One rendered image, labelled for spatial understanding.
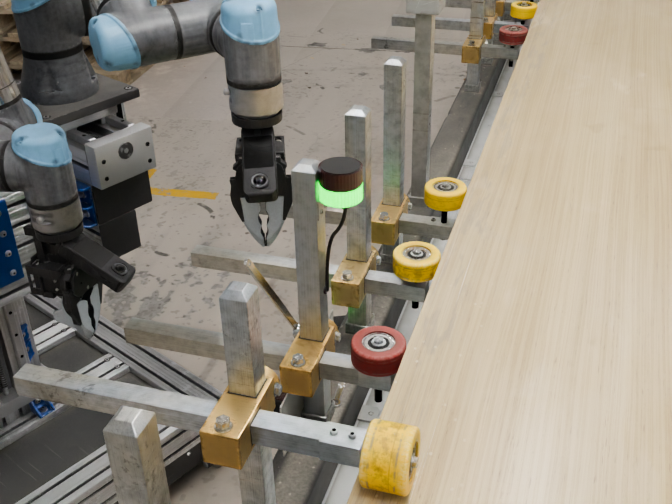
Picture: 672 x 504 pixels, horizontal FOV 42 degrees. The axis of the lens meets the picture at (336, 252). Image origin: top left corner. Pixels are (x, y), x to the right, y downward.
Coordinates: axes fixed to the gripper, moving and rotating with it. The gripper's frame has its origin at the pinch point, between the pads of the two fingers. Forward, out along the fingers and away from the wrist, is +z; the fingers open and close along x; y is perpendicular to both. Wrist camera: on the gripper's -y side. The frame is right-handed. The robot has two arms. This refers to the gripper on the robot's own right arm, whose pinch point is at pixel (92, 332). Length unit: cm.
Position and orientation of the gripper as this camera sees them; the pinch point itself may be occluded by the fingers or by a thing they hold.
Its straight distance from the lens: 147.4
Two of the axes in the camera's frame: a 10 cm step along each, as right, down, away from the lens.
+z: 0.2, 8.5, 5.3
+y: -9.6, -1.4, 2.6
